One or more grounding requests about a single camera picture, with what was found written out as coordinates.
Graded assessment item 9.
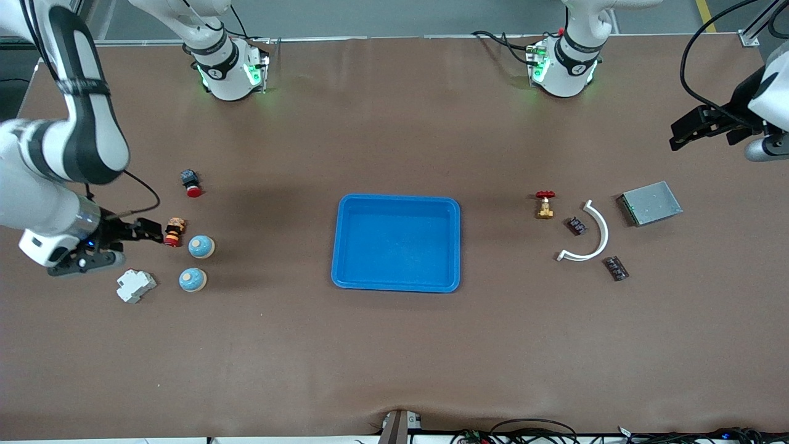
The red button with orange body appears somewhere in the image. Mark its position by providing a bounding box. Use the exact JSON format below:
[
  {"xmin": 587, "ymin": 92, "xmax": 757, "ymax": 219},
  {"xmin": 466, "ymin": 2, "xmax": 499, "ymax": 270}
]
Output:
[{"xmin": 163, "ymin": 217, "xmax": 187, "ymax": 248}]

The white circuit breaker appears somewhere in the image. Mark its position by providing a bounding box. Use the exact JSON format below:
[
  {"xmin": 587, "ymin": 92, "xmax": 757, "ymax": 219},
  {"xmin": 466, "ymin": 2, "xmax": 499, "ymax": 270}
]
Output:
[{"xmin": 116, "ymin": 269, "xmax": 158, "ymax": 304}]

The grey metal box module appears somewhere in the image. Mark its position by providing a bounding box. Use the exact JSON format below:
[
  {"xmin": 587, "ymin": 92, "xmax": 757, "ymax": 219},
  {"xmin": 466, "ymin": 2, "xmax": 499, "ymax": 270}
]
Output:
[{"xmin": 618, "ymin": 181, "xmax": 684, "ymax": 228}]

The white curved plastic piece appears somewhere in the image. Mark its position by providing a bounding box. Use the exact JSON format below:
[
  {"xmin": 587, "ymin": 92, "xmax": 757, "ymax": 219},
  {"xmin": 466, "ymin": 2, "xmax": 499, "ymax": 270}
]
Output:
[{"xmin": 556, "ymin": 199, "xmax": 610, "ymax": 262}]

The blue plastic tray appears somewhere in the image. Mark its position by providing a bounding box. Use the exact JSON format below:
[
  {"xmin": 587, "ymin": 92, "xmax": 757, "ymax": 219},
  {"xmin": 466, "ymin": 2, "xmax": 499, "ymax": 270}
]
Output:
[{"xmin": 331, "ymin": 194, "xmax": 462, "ymax": 293}]

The brown table mat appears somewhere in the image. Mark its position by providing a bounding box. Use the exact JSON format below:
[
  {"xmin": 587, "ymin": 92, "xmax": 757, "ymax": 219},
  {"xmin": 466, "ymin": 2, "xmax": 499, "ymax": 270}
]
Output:
[{"xmin": 0, "ymin": 34, "xmax": 789, "ymax": 440}]

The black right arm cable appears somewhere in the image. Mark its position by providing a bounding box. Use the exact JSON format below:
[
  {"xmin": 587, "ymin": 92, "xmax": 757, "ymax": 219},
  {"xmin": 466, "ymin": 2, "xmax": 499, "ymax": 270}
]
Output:
[{"xmin": 18, "ymin": 0, "xmax": 161, "ymax": 220}]

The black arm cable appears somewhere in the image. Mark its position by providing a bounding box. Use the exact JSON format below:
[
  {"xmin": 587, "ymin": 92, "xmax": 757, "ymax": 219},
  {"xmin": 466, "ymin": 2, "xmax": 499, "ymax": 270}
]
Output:
[
  {"xmin": 18, "ymin": 0, "xmax": 161, "ymax": 220},
  {"xmin": 680, "ymin": 0, "xmax": 789, "ymax": 115}
]

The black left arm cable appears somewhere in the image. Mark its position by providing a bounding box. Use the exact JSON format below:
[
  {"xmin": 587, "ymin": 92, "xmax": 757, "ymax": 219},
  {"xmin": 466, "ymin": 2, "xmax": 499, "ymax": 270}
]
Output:
[{"xmin": 680, "ymin": 0, "xmax": 789, "ymax": 115}]

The aluminium frame post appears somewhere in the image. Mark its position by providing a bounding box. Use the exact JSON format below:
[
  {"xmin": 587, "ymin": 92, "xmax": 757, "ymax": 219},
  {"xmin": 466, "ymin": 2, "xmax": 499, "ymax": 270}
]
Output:
[{"xmin": 740, "ymin": 0, "xmax": 789, "ymax": 47}]

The black right base cable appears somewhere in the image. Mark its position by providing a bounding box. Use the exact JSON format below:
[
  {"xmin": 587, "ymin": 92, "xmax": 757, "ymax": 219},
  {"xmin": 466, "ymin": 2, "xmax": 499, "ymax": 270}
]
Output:
[{"xmin": 228, "ymin": 5, "xmax": 272, "ymax": 44}]

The black base cable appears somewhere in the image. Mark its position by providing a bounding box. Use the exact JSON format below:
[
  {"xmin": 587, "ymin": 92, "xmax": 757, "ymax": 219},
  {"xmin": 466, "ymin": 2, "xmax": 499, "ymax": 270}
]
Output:
[
  {"xmin": 472, "ymin": 30, "xmax": 540, "ymax": 65},
  {"xmin": 228, "ymin": 5, "xmax": 272, "ymax": 44}
]

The black left base cable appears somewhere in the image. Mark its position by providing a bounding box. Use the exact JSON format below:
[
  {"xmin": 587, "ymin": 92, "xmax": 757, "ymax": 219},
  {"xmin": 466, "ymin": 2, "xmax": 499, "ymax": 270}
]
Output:
[{"xmin": 472, "ymin": 30, "xmax": 540, "ymax": 65}]

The tangled cable bundle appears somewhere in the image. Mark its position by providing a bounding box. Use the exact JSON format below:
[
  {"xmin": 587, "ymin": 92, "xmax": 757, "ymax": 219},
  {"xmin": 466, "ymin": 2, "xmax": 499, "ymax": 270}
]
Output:
[{"xmin": 616, "ymin": 425, "xmax": 789, "ymax": 444}]

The aluminium table edge rail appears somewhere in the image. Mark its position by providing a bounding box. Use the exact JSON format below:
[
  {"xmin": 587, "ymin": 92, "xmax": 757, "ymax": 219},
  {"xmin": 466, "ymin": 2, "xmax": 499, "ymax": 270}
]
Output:
[{"xmin": 92, "ymin": 34, "xmax": 750, "ymax": 47}]

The black looped cable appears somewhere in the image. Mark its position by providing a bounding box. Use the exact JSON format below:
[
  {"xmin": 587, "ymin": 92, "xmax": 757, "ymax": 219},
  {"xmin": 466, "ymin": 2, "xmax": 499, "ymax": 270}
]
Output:
[{"xmin": 490, "ymin": 418, "xmax": 577, "ymax": 444}]

